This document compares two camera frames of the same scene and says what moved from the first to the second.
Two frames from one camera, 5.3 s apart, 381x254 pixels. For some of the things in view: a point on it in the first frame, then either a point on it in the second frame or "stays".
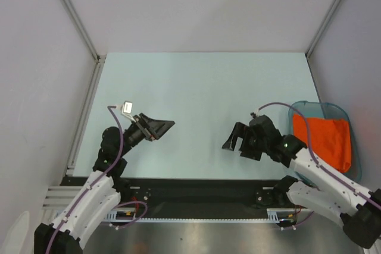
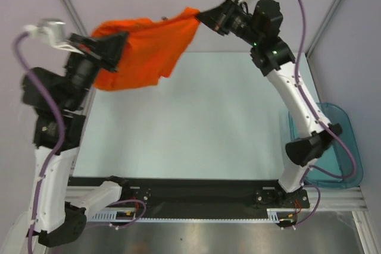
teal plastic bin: (325, 128) stays
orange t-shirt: (330, 139) → (150, 52)
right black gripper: (239, 130) → (215, 18)
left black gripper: (152, 128) → (106, 49)
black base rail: (199, 197) stays
